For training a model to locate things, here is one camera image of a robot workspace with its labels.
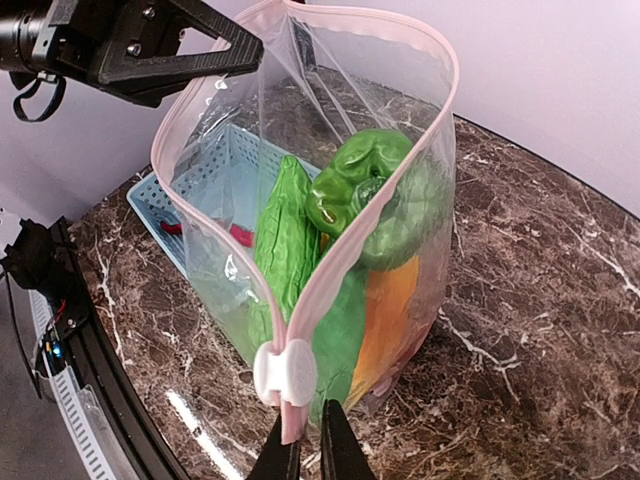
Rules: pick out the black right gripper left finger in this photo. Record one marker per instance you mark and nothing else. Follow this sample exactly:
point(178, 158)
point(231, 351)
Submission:
point(277, 461)

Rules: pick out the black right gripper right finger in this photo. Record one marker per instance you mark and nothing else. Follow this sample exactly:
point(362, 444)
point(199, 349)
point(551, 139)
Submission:
point(341, 455)

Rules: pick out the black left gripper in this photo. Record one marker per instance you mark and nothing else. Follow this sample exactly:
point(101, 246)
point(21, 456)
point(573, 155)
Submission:
point(128, 48)

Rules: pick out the orange yellow toy mango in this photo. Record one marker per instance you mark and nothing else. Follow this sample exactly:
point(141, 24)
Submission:
point(386, 329)

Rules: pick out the clear zip top bag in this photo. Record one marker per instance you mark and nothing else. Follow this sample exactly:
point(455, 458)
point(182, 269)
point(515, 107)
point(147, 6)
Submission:
point(332, 71)

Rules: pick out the green toy bitter gourd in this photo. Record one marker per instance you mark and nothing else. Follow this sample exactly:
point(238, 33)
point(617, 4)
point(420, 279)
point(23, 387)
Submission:
point(288, 245)

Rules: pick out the green toy bell pepper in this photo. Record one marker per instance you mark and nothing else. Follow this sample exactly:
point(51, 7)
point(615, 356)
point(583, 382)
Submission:
point(358, 170)

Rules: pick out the light blue plastic basket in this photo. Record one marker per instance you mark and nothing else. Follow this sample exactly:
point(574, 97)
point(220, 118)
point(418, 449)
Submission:
point(226, 172)

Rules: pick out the white slotted cable duct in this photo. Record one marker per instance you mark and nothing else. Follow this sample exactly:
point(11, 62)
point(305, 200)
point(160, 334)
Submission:
point(93, 439)

